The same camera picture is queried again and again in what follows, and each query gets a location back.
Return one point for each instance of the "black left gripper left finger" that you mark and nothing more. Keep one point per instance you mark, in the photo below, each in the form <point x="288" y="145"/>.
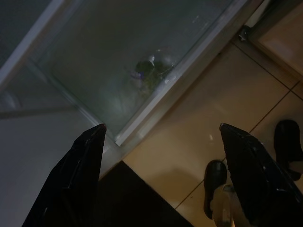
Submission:
<point x="78" y="177"/>

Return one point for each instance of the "large black floor mat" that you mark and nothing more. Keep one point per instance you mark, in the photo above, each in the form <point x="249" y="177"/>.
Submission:
<point x="137" y="201"/>

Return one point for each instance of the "black robot foot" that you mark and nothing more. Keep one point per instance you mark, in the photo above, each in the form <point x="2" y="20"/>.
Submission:
<point x="288" y="142"/>
<point x="215" y="179"/>

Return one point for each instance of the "black robot left foot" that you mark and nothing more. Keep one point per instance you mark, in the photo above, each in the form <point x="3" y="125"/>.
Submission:
<point x="215" y="179"/>

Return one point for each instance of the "black robot right foot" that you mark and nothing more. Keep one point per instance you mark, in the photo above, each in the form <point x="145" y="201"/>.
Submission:
<point x="288" y="142"/>

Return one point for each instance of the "leafy greens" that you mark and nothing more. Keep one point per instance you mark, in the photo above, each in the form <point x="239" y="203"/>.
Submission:
<point x="151" y="71"/>

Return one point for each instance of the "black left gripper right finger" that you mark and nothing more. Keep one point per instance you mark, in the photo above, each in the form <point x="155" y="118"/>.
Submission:
<point x="255" y="170"/>

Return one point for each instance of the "silver robot left leg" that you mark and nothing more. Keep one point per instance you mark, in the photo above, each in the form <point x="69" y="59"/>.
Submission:
<point x="222" y="203"/>

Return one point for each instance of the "glass crisper cover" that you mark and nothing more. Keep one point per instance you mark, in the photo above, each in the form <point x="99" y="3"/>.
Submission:
<point x="106" y="59"/>

